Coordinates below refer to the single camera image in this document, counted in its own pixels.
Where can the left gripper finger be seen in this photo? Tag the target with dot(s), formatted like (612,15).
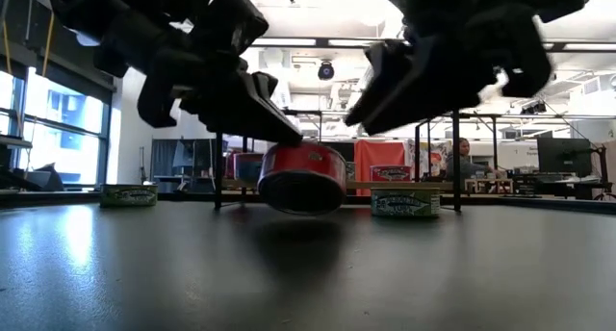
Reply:
(265,84)
(231,105)

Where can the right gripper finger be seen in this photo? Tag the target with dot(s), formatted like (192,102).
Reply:
(423,95)
(392,59)

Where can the blue label tuna can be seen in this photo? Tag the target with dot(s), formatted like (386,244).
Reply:
(246,170)

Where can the red label tuna can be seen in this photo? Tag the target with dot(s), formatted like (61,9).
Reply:
(391,173)
(303,167)

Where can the ceiling light panel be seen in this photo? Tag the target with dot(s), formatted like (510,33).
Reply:
(85,38)

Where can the orange hanging cloth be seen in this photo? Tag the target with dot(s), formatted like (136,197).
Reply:
(380,153)

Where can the person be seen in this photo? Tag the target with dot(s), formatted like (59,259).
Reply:
(464,167)

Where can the blue grey curtain partition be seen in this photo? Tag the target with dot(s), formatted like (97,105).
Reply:
(166,158)

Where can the black background screen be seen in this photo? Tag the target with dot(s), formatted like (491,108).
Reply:
(347,150)

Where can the black track spotlight cluster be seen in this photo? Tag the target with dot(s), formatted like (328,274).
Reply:
(534,109)

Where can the large glass window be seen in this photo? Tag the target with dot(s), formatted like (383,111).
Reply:
(62,129)

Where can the cluttered background table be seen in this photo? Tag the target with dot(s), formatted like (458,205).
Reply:
(529,184)

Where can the black computer monitor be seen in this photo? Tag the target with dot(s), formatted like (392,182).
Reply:
(564,157)

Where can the grey side desk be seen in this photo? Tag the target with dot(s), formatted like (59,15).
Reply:
(14,142)

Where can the black table mat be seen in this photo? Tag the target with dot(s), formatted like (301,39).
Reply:
(308,283)

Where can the black background rig frame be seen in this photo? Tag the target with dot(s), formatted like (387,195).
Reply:
(313,112)
(494,143)

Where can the colourful wall poster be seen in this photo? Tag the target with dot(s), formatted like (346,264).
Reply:
(433,155)

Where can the black overhead camera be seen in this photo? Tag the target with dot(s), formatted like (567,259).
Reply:
(325,71)

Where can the black metal shelf frame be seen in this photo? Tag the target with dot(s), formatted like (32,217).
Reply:
(219,177)
(456,177)

